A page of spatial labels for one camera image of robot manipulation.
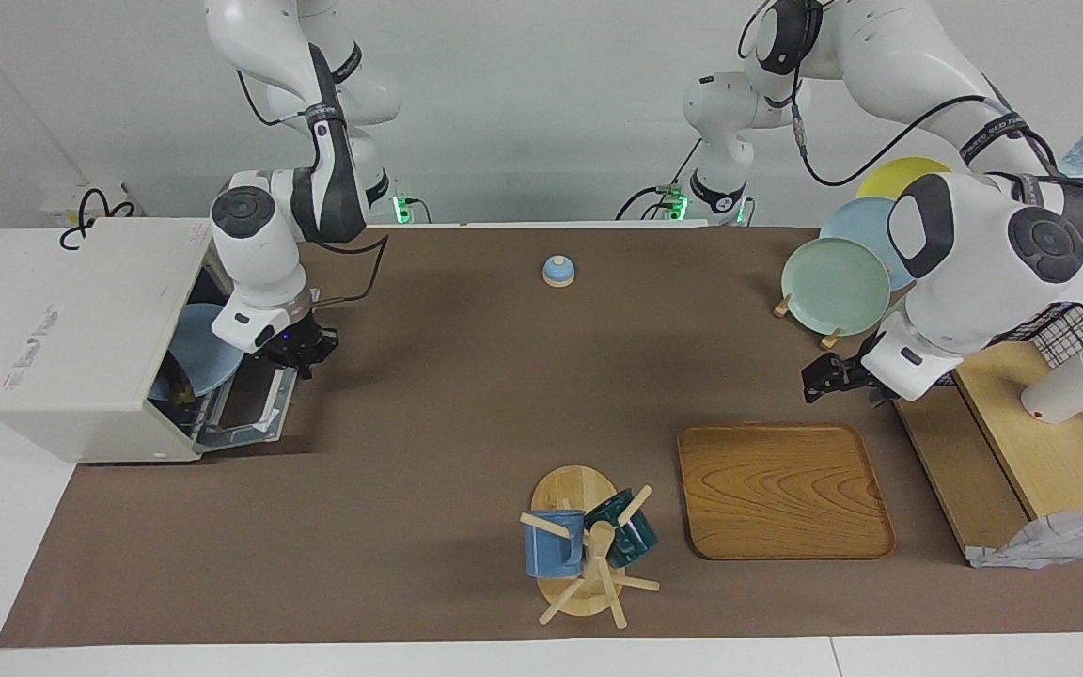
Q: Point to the light blue racked plate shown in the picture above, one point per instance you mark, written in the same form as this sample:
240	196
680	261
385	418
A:
856	221

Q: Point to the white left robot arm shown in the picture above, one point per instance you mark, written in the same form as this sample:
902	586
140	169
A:
974	244

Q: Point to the brown table mat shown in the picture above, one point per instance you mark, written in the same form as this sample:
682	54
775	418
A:
410	517

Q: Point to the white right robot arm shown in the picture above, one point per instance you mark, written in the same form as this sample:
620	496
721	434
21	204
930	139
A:
259	254

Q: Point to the glass oven door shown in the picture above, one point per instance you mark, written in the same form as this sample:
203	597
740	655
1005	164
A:
245	406

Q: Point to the wooden plate rack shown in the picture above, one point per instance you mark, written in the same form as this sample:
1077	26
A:
833	337

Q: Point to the pale green plate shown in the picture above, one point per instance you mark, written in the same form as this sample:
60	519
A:
833	287

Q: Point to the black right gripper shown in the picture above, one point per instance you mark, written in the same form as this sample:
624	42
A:
295	340

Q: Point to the light blue serving plate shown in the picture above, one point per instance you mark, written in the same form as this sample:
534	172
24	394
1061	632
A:
208	353

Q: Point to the white toaster oven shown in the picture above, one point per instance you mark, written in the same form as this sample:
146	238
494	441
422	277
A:
81	329

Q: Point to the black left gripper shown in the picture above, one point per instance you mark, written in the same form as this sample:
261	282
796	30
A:
866	381

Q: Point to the wooden serving tray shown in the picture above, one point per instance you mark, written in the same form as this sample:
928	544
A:
781	489

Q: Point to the wooden mug tree stand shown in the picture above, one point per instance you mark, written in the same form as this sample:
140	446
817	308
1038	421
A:
568	487

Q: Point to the yellow plate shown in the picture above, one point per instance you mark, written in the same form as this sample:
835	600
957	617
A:
899	174

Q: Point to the dark green mug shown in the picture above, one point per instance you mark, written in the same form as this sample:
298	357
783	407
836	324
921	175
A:
631	536

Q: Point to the blue mug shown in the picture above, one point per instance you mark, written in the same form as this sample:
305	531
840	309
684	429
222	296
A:
553	550

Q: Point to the white paper cup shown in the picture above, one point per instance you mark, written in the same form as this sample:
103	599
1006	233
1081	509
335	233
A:
1068	387

